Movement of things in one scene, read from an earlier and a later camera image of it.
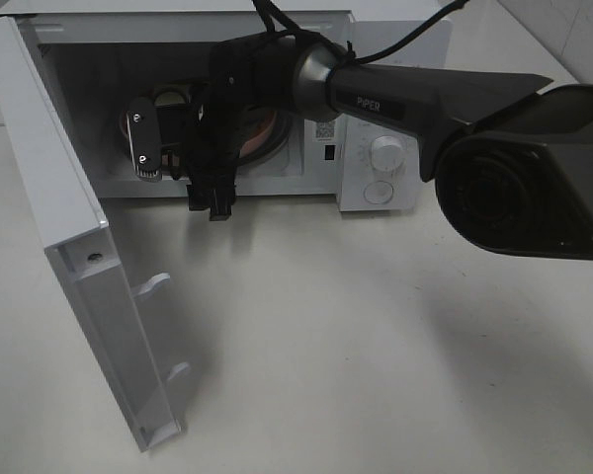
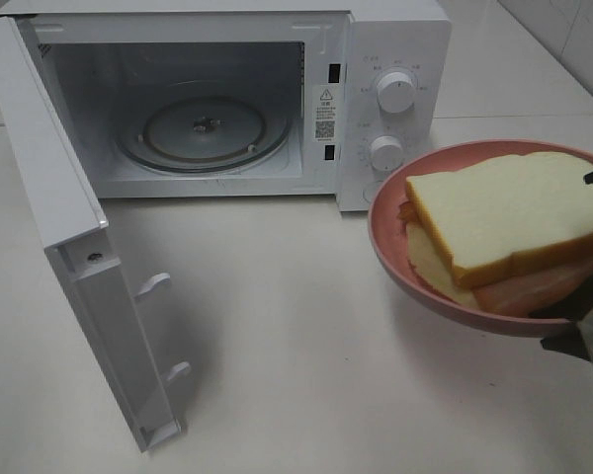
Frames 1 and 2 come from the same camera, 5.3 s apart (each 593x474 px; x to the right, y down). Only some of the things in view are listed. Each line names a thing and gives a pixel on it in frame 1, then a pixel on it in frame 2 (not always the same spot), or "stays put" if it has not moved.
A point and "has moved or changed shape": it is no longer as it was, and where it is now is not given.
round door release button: x=379 y=193 stays put
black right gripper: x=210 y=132 -> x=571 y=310
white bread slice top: x=169 y=99 has moved or changed shape
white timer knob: x=388 y=154 stays put
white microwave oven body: x=121 y=73 stays put
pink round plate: x=267 y=127 -> x=390 y=237
